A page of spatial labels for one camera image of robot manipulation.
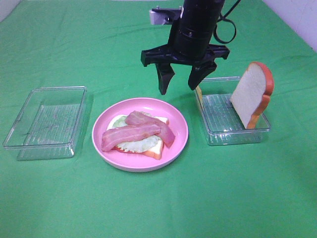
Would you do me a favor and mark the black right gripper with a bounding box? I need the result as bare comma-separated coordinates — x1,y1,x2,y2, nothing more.
141,43,230,95

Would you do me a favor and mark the yellow cheese slice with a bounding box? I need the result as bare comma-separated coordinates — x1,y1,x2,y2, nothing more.
195,86,204,111

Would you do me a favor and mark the bacon strip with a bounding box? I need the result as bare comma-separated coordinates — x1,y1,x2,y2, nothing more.
102,123,161,152
125,111,175,148

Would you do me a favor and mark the toast bread slice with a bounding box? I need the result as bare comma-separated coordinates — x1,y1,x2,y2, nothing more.
230,61,274,129
106,114,170,159

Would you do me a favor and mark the green lettuce leaf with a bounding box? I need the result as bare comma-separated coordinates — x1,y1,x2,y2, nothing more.
111,113,159,154

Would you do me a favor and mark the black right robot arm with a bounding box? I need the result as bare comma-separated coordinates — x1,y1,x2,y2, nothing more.
141,0,230,95

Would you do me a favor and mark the right clear plastic container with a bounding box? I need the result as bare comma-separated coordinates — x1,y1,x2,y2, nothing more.
195,76,270,146

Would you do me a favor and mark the clear plastic container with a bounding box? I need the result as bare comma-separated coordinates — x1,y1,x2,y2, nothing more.
3,86,87,161
195,76,270,146

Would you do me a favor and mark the pink round plate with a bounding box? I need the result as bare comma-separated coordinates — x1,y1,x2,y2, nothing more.
92,98,189,172

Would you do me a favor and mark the green tablecloth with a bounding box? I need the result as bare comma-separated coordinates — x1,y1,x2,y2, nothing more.
0,0,317,238

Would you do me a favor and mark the left clear plastic container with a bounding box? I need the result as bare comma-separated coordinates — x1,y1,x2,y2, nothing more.
3,86,87,161

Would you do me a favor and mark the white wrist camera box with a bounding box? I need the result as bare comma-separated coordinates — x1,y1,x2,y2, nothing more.
149,6,183,25

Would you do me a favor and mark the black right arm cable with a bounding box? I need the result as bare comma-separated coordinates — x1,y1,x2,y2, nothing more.
212,0,242,45

